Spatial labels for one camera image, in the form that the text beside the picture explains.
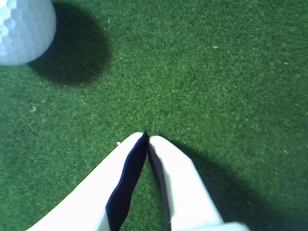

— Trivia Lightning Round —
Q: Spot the long green turf mat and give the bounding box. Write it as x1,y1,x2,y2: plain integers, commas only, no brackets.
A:
0,0,308,231

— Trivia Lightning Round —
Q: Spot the white golf ball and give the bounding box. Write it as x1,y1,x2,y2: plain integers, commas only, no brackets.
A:
0,0,57,66

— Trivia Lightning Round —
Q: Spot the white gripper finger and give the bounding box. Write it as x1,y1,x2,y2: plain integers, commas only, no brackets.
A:
147,135,251,231
26,129,149,231

